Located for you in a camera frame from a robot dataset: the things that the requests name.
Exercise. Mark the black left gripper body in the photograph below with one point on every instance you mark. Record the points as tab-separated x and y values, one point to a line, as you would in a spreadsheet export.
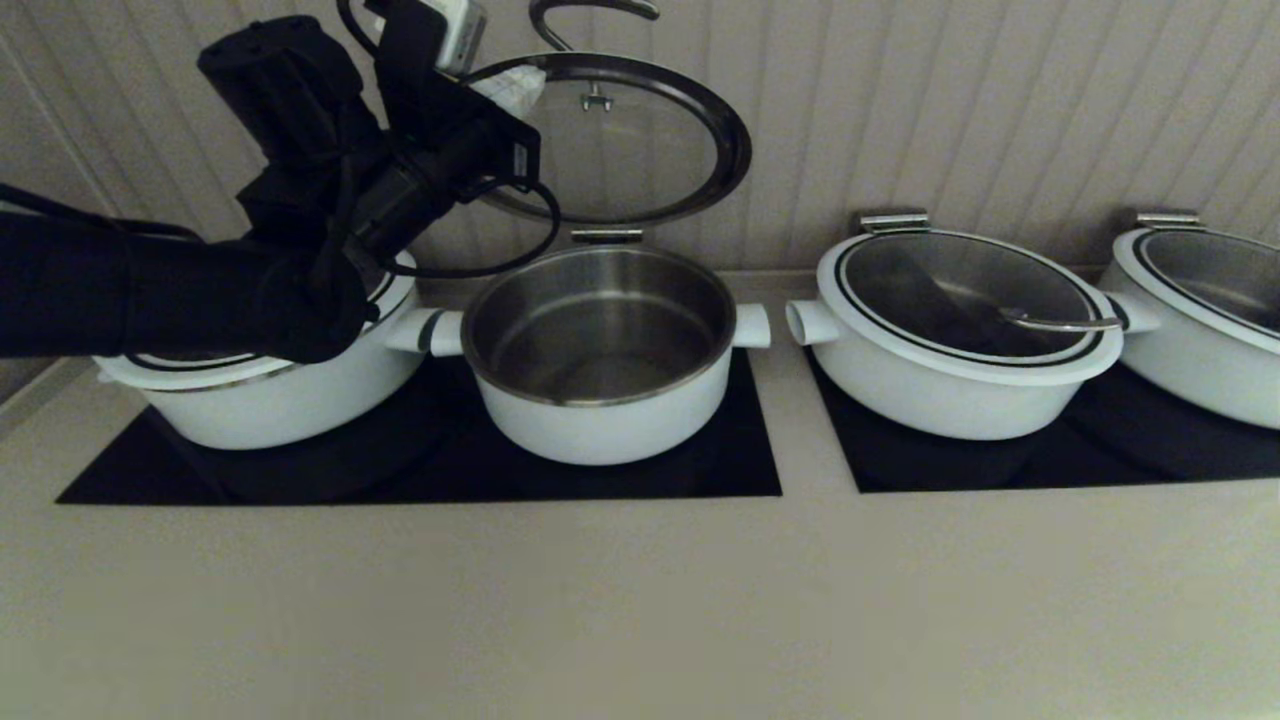
450	110

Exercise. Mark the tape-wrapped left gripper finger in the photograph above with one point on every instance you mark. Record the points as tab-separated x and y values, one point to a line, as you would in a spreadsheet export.
505	100
525	82

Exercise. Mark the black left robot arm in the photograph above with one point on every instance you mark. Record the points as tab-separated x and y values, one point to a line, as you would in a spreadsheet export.
150	300

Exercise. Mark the white cooking pot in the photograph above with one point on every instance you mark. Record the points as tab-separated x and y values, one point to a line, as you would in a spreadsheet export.
600	430
250	420
930	410
1200	380

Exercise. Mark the black glass cooktop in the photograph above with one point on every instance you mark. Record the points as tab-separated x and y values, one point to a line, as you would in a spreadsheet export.
400	470
1080	460

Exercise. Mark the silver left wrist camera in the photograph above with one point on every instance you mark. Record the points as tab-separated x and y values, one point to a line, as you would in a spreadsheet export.
458	35

